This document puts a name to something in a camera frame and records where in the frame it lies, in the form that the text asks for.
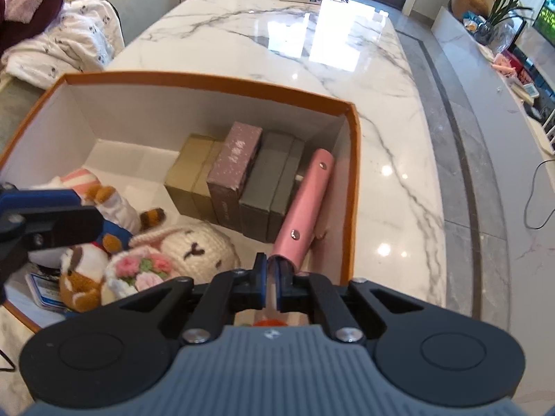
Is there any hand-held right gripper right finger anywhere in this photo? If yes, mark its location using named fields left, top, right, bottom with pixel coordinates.
left=275, top=259, right=429, bottom=343

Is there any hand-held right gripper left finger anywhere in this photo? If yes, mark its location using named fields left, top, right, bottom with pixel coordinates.
left=113, top=252, right=268, bottom=343

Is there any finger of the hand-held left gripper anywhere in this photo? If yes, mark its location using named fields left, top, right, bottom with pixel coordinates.
left=0, top=184, right=105, bottom=265

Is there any crochet doll with bunny hat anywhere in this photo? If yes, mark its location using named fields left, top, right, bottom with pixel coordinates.
left=102, top=221, right=242, bottom=306

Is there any pink cylindrical case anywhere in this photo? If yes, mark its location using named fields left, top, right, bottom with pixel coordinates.
left=265, top=148, right=335, bottom=313

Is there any white box with orange rim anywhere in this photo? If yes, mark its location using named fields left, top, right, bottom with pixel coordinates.
left=0, top=71, right=361, bottom=335

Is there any blue and white card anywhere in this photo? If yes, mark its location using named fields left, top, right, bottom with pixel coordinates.
left=25, top=272, right=68, bottom=311

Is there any brown and white plush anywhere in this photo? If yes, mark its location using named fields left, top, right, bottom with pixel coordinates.
left=58, top=245, right=112, bottom=313

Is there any small plush with blue clothes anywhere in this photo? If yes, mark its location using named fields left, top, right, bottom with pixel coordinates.
left=82, top=184, right=167, bottom=254

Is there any olive cardboard box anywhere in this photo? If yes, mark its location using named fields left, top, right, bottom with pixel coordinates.
left=165, top=134, right=216, bottom=218
left=192, top=139, right=227, bottom=226

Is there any grey cardboard box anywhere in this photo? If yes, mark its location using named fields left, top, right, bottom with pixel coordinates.
left=240, top=132, right=296, bottom=243

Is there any purple speckled box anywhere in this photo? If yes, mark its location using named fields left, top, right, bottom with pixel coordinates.
left=206, top=121, right=264, bottom=231

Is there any white printed blanket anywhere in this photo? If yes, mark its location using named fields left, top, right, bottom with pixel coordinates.
left=0, top=0, right=125, bottom=88

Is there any dark maroon cloth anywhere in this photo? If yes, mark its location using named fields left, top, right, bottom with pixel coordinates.
left=0, top=0, right=66, bottom=53

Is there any upholstered sofa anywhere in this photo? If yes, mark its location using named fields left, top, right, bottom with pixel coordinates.
left=0, top=0, right=188, bottom=150

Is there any white marble television cabinet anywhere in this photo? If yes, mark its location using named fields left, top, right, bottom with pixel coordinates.
left=431, top=6, right=555, bottom=269

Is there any green potted plant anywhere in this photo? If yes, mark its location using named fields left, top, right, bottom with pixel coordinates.
left=481, top=0, right=535, bottom=46

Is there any large television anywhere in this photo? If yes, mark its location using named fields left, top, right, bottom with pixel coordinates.
left=527, top=0, right=555, bottom=49

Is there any black cable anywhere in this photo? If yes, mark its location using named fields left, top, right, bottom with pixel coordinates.
left=523, top=158, right=555, bottom=230

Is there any white wire stand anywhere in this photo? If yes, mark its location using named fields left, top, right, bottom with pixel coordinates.
left=542, top=107, right=555, bottom=157

